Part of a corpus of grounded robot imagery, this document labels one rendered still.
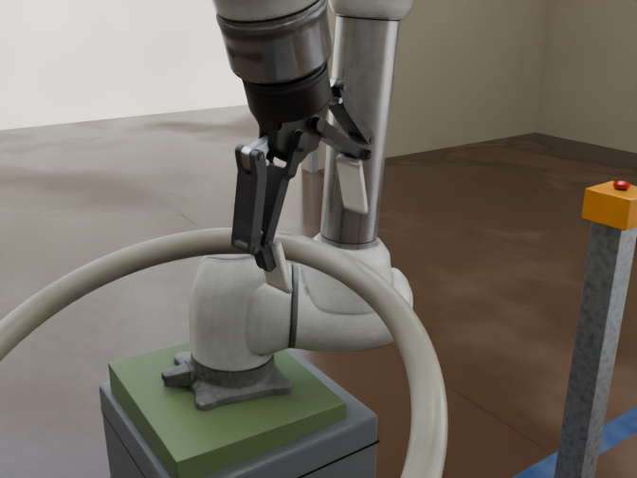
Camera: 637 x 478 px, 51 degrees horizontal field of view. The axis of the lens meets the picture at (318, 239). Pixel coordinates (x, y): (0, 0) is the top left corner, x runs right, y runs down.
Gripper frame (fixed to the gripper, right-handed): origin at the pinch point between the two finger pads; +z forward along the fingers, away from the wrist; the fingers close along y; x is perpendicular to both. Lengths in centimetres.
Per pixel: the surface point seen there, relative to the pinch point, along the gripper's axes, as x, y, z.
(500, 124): -232, -546, 371
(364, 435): -10, -12, 63
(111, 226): -324, -132, 231
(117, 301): -223, -69, 194
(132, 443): -41, 15, 54
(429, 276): -109, -193, 231
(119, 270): -18.9, 13.0, 2.2
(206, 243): -12.3, 5.3, 1.5
